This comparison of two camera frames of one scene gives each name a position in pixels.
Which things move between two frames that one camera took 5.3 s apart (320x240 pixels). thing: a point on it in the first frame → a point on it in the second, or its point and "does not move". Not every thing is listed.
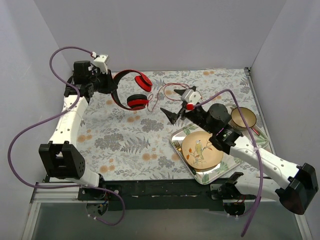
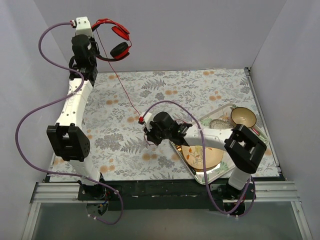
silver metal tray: [208, 162] does not move
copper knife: [255, 131] does not move
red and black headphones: [136, 101] → [120, 50]
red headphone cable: [152, 98] → [150, 144]
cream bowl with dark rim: [237, 122] does not move
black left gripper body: [108, 82] → [81, 41]
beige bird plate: [199, 152] does not move
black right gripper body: [182, 112] → [151, 133]
